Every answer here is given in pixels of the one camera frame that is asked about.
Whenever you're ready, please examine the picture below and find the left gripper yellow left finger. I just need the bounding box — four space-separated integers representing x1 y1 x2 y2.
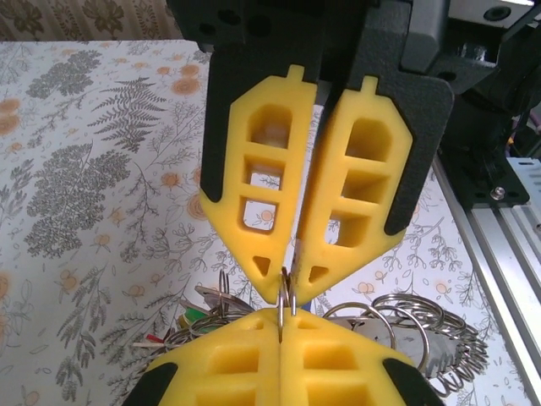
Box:
122 307 282 406

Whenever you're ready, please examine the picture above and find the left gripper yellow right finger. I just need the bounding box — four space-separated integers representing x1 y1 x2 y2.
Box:
281 310 440 406

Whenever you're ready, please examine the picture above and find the small steel split keyring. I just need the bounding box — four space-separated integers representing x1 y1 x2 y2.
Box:
276 266 299 344

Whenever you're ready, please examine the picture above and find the metal disc with many keyrings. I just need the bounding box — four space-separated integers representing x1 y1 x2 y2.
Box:
126 270 491 398

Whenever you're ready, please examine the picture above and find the green key tag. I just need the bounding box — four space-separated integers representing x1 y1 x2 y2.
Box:
179 307 212 329

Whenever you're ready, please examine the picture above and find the red key tag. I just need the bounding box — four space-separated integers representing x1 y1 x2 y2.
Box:
133 332 174 348

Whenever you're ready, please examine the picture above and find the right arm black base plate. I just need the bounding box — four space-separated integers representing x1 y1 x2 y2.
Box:
460 160 530 209

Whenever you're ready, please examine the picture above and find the aluminium mounting rail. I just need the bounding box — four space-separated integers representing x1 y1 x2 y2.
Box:
430 156 541 406

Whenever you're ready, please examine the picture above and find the white slotted cable duct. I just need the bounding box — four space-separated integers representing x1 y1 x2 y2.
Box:
506 155 541 200

